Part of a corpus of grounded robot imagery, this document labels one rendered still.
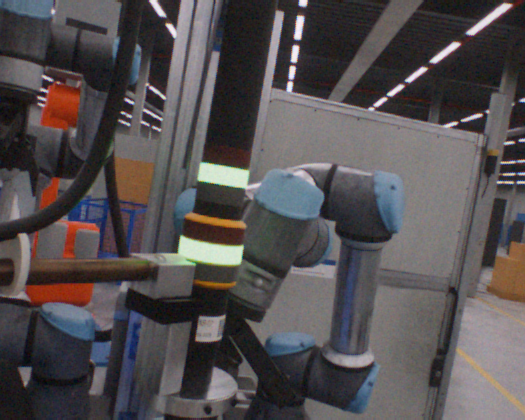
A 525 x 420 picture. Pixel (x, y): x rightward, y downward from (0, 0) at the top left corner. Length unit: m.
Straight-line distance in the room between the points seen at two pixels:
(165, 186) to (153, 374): 0.98
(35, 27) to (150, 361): 0.63
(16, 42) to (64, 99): 3.53
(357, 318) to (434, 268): 1.49
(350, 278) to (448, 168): 1.54
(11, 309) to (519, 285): 12.17
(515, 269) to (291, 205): 12.27
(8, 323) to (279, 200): 0.75
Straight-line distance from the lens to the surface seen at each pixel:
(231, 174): 0.35
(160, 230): 1.30
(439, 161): 2.54
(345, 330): 1.14
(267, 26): 0.37
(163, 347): 0.35
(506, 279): 12.77
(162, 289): 0.33
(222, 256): 0.35
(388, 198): 1.01
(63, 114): 4.41
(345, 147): 2.33
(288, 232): 0.58
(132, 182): 8.54
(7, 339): 1.19
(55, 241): 4.23
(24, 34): 0.88
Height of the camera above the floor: 1.61
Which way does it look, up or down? 3 degrees down
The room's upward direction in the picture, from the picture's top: 10 degrees clockwise
